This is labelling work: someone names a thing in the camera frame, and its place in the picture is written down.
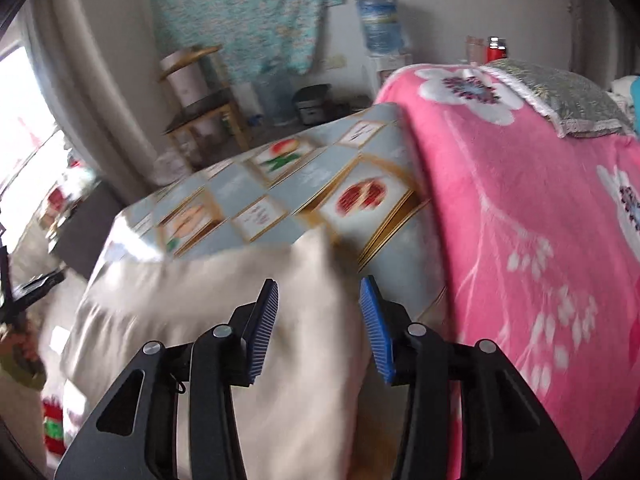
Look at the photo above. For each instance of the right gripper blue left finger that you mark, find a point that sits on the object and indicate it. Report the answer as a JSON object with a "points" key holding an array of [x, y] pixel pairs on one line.
{"points": [[229, 355]]}

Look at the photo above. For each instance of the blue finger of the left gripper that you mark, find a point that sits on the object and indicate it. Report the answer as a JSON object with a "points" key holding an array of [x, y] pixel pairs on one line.
{"points": [[38, 287]]}

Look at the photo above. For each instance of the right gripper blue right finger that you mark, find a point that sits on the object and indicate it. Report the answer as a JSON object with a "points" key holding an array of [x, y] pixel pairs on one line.
{"points": [[408, 353]]}

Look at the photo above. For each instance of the cream zip jacket black trim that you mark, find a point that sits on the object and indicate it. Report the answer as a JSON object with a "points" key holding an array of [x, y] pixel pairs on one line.
{"points": [[137, 323]]}

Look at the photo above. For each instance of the person's left hand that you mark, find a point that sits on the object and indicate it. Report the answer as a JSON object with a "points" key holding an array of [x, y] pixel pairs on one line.
{"points": [[19, 349]]}

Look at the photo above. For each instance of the dark grey cabinet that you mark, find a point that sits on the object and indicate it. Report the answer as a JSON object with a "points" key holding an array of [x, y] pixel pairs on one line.
{"points": [[80, 240]]}

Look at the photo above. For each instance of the pink floral blanket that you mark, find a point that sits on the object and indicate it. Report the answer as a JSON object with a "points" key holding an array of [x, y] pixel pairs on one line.
{"points": [[541, 241]]}

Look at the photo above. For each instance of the patterned blue table cover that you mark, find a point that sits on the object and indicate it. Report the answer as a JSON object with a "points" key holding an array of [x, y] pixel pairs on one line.
{"points": [[316, 212]]}

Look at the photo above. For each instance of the white plastic bag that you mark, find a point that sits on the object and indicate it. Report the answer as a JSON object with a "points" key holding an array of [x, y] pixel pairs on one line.
{"points": [[169, 167]]}

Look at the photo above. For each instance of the black rice cooker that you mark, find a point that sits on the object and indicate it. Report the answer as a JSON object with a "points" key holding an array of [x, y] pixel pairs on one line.
{"points": [[313, 104]]}

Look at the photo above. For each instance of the pink cylinder bin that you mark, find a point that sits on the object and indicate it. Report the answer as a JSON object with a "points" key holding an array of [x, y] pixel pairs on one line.
{"points": [[188, 83]]}

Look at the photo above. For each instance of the grey curtain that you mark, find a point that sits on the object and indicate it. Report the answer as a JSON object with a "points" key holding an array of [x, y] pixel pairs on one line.
{"points": [[97, 67]]}

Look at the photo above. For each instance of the white water dispenser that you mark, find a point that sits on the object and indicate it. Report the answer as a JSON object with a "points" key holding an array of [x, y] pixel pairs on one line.
{"points": [[379, 67]]}

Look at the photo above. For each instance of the grey silver cushion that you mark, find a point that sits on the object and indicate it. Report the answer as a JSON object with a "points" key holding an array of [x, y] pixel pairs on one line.
{"points": [[573, 104]]}

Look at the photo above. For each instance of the blue water bottle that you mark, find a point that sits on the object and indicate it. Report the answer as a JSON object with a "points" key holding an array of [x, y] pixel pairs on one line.
{"points": [[380, 26]]}

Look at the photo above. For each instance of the teal floral hanging cloth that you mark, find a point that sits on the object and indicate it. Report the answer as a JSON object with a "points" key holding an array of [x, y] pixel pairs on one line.
{"points": [[255, 35]]}

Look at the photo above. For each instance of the blue striped pillow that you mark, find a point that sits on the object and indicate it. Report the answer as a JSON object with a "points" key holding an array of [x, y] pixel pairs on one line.
{"points": [[634, 91]]}

